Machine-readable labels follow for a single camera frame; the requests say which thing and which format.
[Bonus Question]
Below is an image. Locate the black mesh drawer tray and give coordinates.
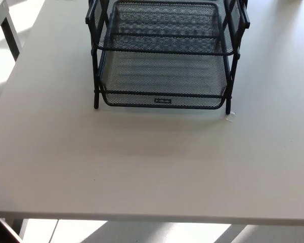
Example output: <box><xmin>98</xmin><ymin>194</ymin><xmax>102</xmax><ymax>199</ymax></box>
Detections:
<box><xmin>108</xmin><ymin>0</ymin><xmax>226</xmax><ymax>38</ymax></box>
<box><xmin>91</xmin><ymin>2</ymin><xmax>236</xmax><ymax>57</ymax></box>

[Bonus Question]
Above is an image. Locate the black mesh tray with label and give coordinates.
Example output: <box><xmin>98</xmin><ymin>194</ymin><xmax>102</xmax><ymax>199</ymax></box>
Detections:
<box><xmin>97</xmin><ymin>49</ymin><xmax>230</xmax><ymax>109</ymax></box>

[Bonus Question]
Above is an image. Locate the grey desk leg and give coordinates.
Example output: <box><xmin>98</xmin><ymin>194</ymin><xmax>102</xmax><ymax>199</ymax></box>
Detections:
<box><xmin>11</xmin><ymin>218</ymin><xmax>30</xmax><ymax>240</ymax></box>

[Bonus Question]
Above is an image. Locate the black metal organizer frame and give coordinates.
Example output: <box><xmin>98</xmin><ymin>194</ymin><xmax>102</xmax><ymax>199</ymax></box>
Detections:
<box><xmin>84</xmin><ymin>0</ymin><xmax>250</xmax><ymax>115</ymax></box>

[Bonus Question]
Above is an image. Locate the thin floor cable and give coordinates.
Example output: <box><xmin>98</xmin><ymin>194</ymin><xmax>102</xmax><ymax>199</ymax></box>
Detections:
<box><xmin>49</xmin><ymin>219</ymin><xmax>60</xmax><ymax>243</ymax></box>

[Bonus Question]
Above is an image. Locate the dark brown wooden frame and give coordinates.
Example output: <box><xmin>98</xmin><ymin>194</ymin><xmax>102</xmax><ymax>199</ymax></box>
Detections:
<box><xmin>0</xmin><ymin>209</ymin><xmax>24</xmax><ymax>243</ymax></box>

